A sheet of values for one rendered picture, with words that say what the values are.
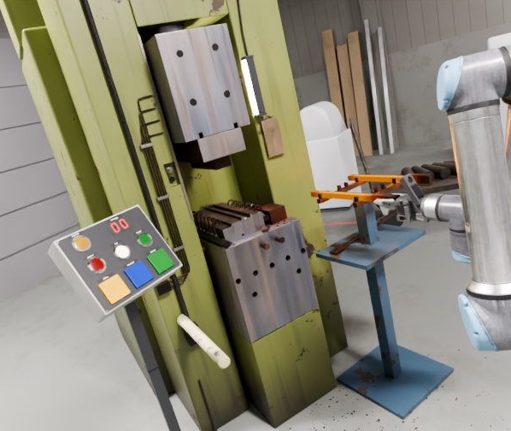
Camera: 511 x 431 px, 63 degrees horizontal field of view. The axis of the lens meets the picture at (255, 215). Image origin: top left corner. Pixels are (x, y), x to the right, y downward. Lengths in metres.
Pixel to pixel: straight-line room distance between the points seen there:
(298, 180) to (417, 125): 5.99
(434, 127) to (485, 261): 6.82
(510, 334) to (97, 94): 1.53
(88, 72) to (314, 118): 3.29
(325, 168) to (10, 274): 3.75
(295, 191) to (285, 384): 0.91
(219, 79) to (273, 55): 0.40
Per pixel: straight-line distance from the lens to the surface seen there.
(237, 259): 1.72
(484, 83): 1.13
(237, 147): 1.74
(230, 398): 2.21
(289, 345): 2.00
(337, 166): 4.69
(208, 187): 2.21
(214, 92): 1.71
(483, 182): 1.13
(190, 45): 1.71
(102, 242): 1.45
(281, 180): 2.02
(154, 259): 1.48
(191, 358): 2.02
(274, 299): 1.87
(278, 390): 2.07
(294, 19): 8.45
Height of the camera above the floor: 1.47
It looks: 16 degrees down
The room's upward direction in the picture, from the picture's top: 14 degrees counter-clockwise
